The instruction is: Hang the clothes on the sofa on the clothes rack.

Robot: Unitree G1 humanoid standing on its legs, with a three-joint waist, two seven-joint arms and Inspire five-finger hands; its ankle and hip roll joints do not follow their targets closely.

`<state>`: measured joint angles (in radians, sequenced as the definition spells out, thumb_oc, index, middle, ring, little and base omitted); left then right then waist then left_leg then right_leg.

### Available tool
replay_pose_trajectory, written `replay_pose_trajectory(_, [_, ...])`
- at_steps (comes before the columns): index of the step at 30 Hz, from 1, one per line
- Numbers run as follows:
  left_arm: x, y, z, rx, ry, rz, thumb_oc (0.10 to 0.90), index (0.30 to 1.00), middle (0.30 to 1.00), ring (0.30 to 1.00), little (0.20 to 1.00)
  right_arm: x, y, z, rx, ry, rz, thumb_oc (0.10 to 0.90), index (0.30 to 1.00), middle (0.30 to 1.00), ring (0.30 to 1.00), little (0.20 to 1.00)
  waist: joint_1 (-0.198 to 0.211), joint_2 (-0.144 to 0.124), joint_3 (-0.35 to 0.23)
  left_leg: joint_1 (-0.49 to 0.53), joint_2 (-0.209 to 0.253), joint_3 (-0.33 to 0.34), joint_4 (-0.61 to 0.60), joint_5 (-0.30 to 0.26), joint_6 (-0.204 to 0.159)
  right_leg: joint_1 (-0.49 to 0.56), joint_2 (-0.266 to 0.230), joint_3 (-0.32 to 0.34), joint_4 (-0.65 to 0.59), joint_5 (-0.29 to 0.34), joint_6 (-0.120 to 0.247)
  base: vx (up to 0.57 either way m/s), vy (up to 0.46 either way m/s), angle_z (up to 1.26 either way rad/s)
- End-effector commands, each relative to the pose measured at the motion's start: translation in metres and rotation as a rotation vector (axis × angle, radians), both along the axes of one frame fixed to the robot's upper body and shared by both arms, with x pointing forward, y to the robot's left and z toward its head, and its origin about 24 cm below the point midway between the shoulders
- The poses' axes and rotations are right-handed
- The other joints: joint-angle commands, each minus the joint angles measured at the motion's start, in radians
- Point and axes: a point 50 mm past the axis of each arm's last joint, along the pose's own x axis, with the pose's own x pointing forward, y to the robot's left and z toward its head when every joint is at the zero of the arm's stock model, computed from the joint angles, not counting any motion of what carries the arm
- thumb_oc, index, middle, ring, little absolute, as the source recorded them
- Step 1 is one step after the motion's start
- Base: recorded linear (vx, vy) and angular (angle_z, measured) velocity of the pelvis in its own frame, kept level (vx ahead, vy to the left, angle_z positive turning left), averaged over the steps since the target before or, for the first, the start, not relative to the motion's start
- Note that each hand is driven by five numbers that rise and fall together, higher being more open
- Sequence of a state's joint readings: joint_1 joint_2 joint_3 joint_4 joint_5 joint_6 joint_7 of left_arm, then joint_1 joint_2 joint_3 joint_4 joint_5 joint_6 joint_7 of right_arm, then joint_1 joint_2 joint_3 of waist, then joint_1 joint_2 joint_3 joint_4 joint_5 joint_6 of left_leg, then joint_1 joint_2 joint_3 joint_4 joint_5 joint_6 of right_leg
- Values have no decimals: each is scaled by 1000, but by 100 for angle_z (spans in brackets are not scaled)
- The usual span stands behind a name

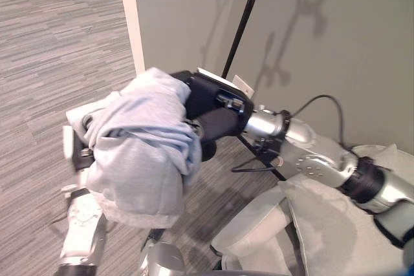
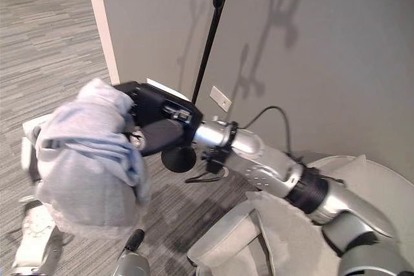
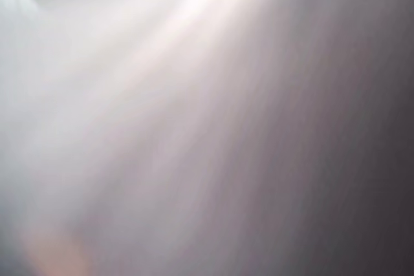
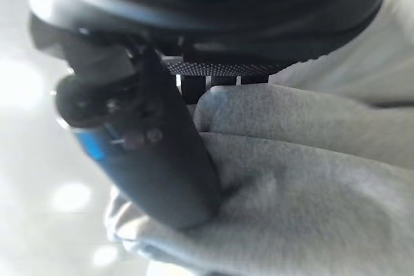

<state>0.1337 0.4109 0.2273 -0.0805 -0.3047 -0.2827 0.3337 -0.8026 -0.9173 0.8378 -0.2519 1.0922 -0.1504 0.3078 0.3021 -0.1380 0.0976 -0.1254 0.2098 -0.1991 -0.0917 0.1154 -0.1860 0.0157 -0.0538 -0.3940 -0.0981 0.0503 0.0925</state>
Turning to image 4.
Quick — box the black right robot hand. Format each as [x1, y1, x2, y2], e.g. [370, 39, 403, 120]
[17, 0, 394, 233]

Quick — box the light grey garment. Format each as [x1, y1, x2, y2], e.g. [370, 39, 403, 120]
[103, 0, 414, 276]

